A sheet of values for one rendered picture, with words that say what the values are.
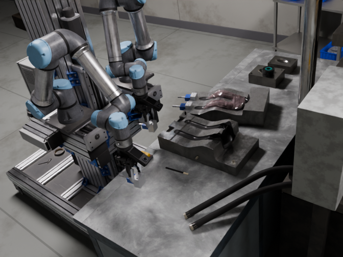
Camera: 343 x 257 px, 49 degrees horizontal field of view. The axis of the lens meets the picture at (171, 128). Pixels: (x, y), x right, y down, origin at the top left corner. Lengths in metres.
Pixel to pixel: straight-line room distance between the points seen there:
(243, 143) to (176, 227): 0.60
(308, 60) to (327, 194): 0.51
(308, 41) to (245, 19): 3.77
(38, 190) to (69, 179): 0.25
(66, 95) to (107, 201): 0.61
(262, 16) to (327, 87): 3.84
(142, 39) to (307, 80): 1.04
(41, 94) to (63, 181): 1.30
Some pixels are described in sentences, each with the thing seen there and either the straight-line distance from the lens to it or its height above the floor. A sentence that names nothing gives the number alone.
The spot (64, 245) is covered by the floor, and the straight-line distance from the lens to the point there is 2.95.
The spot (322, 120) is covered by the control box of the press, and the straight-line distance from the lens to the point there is 1.22.
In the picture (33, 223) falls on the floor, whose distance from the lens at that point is 3.20.
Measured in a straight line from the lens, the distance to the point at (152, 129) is 2.12.
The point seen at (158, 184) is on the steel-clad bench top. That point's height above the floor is 0.80.
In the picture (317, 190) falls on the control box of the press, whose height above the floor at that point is 1.14.
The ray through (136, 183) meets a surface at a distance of 1.80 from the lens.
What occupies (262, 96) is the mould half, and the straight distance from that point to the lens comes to 2.32.
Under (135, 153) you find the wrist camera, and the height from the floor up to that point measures 1.11.
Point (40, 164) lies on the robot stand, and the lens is 3.37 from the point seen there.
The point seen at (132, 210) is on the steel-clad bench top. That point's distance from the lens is 1.87.
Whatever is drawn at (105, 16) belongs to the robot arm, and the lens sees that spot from 2.08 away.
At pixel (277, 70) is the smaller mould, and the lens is 2.68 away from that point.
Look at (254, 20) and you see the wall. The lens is 5.20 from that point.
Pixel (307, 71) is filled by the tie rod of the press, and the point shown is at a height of 1.40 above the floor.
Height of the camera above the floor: 2.15
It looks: 36 degrees down
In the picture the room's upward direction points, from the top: 10 degrees counter-clockwise
